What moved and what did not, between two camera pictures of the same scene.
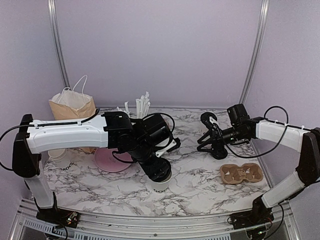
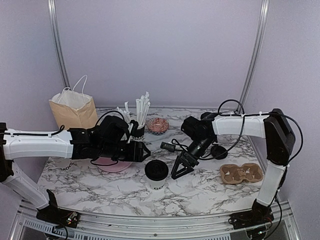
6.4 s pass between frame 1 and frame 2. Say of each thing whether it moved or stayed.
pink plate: stayed
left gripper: moved
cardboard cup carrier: stayed
